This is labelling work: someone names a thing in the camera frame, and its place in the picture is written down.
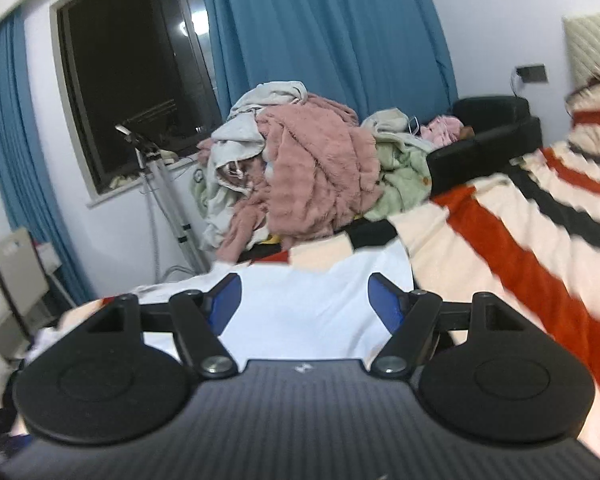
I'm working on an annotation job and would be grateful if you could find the blue curtain left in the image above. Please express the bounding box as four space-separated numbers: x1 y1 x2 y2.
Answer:
0 9 95 304

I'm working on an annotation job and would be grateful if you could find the beige grey garment on pile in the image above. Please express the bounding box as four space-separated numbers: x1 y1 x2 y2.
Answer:
192 81 308 250

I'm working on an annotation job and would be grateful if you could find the light green blanket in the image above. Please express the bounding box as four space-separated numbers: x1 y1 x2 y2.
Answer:
362 108 434 221

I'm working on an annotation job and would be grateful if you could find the white t-shirt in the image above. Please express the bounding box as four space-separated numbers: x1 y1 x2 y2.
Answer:
132 240 414 367

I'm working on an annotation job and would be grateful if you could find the blue curtain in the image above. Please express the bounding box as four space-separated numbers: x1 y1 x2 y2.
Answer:
204 0 457 122
0 9 95 304

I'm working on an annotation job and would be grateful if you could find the black sofa chair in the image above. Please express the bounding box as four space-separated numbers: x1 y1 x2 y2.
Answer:
427 96 543 196

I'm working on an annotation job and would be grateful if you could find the silver tripod stand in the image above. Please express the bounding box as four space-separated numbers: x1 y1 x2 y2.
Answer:
114 124 210 274

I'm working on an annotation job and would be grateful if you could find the striped red black cream blanket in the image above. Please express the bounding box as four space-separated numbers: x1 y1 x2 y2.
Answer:
59 79 600 456

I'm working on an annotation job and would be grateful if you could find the grey black chair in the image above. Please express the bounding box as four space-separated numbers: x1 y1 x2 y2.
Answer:
0 228 56 340

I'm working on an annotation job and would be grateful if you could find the small pink garment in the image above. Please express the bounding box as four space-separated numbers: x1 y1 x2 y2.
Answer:
419 116 464 148

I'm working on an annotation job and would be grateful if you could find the pink fluffy blanket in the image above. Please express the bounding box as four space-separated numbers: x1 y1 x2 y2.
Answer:
212 93 381 262

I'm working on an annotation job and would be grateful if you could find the dark window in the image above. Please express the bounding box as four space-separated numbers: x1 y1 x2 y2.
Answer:
57 0 222 194

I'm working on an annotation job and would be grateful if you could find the blue curtain right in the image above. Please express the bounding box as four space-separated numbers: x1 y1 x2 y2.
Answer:
204 0 457 122

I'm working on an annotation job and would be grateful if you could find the wall socket with plug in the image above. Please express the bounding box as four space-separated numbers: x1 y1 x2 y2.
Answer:
509 64 548 96

